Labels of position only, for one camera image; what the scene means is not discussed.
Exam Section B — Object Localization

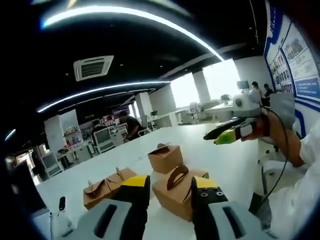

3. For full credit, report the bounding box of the white plastic object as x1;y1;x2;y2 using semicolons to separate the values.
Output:
49;211;76;237

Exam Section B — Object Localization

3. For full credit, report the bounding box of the long curved ceiling light strip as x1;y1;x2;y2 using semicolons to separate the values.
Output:
41;5;225;62

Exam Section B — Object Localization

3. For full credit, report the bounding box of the grey worn device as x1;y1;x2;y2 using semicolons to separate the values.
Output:
248;191;273;231

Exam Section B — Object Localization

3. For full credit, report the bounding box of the short ceiling light strip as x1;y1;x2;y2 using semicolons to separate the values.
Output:
4;128;17;141

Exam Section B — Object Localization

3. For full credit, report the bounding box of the blue white wall display board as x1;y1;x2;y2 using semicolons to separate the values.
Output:
263;0;320;137

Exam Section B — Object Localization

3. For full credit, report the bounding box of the white mesh office chair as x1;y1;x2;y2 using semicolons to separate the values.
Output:
40;151;65;179

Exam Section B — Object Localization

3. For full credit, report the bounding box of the person's right hand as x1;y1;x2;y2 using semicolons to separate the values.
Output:
241;113;272;143

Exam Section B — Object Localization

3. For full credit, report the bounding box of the ceiling air conditioner unit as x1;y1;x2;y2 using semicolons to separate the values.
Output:
73;55;115;82

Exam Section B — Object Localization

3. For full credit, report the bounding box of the brown paper box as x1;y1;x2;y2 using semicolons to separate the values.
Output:
147;142;183;175
83;180;113;211
151;164;210;223
106;166;138;193

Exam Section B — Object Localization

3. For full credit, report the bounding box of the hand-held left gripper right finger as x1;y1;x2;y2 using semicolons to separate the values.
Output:
190;176;278;240

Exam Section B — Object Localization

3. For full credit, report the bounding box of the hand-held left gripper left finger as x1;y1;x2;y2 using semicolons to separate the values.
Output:
57;174;152;240

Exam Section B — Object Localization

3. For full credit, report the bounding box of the shelf with colourful items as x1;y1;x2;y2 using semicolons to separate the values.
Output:
62;124;83;151

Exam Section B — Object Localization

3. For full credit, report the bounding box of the person's white clothing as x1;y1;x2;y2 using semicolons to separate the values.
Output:
259;119;320;240

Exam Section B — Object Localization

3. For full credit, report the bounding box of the dark desk monitor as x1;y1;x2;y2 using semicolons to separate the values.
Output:
236;80;250;91

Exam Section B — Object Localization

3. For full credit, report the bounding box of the black cable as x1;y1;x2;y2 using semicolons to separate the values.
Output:
258;106;290;211

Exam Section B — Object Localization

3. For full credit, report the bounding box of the grey backed office chair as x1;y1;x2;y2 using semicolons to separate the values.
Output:
94;126;118;155

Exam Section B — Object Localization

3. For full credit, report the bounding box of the thin ceiling light strip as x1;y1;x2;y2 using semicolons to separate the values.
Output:
36;80;172;114

